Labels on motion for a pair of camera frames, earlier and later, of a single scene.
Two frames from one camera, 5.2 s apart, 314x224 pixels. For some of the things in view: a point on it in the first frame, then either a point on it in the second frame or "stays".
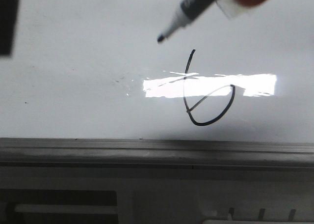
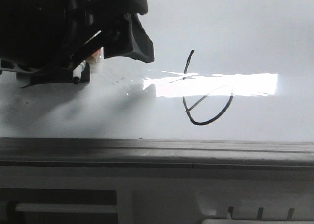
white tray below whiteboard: [156, 194] stays
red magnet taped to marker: [233, 0] to [98, 55]
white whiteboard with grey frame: [88, 84] stays
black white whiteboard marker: [196, 0] to [77, 71]
